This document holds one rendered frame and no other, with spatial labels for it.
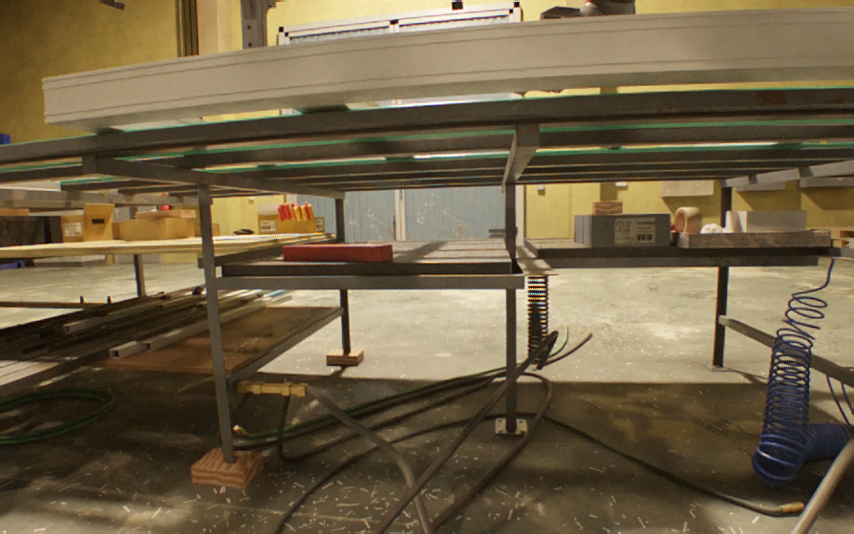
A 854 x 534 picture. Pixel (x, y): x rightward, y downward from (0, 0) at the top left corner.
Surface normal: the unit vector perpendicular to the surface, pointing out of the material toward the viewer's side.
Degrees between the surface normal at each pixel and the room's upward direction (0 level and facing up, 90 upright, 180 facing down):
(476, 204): 90
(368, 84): 90
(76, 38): 90
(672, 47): 90
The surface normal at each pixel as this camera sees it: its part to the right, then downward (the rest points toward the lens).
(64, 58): -0.15, 0.11
